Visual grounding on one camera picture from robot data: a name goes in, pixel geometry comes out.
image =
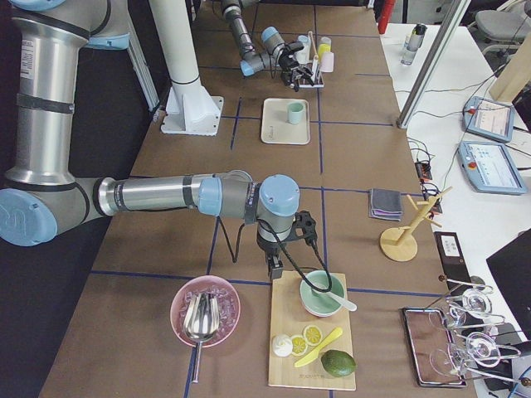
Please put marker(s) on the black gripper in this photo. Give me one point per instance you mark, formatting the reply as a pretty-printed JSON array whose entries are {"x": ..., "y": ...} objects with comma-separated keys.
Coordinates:
[
  {"x": 269, "y": 248},
  {"x": 287, "y": 61}
]

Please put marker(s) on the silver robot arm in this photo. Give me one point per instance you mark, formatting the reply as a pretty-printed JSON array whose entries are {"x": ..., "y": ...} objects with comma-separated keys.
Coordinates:
[
  {"x": 253, "y": 45},
  {"x": 44, "y": 199}
]

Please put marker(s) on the green ceramic bowl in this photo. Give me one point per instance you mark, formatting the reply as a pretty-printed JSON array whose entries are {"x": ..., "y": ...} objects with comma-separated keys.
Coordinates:
[{"x": 320, "y": 304}]

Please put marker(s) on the white plastic spoon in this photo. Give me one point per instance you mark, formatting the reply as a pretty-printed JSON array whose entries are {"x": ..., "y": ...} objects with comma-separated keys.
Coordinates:
[{"x": 350, "y": 306}]

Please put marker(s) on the lower lemon slice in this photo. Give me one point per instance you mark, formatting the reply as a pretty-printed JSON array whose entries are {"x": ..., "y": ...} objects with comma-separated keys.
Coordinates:
[{"x": 299, "y": 345}]

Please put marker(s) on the white cup rack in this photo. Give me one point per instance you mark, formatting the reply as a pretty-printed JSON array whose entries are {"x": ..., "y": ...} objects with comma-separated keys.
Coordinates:
[{"x": 313, "y": 64}]

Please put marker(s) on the office chair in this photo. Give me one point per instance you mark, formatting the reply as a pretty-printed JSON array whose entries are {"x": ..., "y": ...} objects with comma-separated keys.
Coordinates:
[{"x": 503, "y": 29}]

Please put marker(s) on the wooden mug tree stand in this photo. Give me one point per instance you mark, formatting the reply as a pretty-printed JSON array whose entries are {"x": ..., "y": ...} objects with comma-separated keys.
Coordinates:
[{"x": 398, "y": 243}]

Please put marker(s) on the white cup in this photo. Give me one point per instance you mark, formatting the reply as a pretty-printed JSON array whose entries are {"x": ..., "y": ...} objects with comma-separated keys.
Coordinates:
[{"x": 302, "y": 56}]

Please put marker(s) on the beige plastic tray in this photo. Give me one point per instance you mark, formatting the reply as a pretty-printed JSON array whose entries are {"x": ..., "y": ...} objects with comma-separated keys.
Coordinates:
[{"x": 275, "y": 128}]

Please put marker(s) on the aluminium frame post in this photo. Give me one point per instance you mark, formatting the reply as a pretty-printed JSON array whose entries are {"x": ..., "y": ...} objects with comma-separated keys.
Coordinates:
[{"x": 446, "y": 31}]

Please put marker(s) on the green cup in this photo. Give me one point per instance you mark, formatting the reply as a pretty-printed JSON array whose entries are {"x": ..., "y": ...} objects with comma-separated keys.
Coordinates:
[{"x": 295, "y": 112}]

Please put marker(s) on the clear water bottle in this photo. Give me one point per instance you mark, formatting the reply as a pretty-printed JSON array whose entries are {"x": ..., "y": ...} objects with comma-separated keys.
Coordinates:
[{"x": 413, "y": 43}]

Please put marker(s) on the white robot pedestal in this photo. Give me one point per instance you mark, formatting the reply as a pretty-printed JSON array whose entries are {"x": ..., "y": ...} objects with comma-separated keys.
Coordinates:
[{"x": 190, "y": 109}]

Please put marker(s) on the lemon slice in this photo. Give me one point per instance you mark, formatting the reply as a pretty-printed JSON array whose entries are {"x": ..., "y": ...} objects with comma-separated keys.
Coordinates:
[
  {"x": 313, "y": 335},
  {"x": 299, "y": 345}
]

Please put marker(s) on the wine glass rack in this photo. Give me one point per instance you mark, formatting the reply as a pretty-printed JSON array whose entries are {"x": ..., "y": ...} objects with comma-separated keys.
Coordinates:
[{"x": 465, "y": 313}]

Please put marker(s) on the green avocado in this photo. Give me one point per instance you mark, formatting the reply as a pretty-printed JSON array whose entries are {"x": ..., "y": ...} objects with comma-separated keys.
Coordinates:
[{"x": 338, "y": 363}]

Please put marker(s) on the metal ice scoop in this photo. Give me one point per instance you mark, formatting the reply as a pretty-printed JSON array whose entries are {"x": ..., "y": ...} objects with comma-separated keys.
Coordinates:
[{"x": 201, "y": 324}]

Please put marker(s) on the folded grey cloth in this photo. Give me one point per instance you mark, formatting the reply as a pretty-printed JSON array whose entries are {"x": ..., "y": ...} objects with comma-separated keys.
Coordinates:
[{"x": 385, "y": 204}]

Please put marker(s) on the lower teach pendant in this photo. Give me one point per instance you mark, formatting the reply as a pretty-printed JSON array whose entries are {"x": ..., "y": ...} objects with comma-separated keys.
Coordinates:
[{"x": 490, "y": 169}]

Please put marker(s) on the yellow cup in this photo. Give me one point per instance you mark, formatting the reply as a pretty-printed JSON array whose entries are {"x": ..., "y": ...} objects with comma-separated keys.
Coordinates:
[{"x": 324, "y": 45}]

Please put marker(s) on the upper lemon slice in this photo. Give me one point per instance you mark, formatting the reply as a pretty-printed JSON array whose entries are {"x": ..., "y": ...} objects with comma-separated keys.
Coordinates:
[{"x": 313, "y": 335}]

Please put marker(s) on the yellow plastic knife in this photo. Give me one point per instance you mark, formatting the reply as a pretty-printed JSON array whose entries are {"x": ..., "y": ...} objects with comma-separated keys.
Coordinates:
[{"x": 314, "y": 353}]

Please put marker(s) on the pink bowl with ice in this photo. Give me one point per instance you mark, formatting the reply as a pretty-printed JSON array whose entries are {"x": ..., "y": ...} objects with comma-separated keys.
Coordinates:
[{"x": 228, "y": 303}]

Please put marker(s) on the upper teach pendant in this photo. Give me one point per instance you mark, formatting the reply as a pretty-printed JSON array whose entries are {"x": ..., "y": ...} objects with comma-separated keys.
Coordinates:
[{"x": 489, "y": 119}]

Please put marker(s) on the teach pendant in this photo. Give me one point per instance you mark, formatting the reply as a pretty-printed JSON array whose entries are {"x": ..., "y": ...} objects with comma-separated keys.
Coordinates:
[
  {"x": 490, "y": 169},
  {"x": 489, "y": 119}
]

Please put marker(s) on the reflective metal tray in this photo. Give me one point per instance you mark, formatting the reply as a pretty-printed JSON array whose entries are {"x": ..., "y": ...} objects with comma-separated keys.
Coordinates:
[{"x": 426, "y": 336}]

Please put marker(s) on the black box with label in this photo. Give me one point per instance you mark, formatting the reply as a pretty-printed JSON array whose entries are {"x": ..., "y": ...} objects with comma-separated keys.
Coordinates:
[{"x": 451, "y": 256}]

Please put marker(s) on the pink cup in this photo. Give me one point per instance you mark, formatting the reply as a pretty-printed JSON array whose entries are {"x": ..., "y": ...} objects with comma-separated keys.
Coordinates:
[{"x": 327, "y": 62}]

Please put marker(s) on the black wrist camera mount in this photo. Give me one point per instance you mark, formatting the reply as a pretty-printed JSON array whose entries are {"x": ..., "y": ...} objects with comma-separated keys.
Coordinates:
[{"x": 303, "y": 228}]

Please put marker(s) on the small circuit board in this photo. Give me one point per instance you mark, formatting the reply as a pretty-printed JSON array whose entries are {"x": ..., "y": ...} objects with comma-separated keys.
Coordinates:
[{"x": 423, "y": 169}]

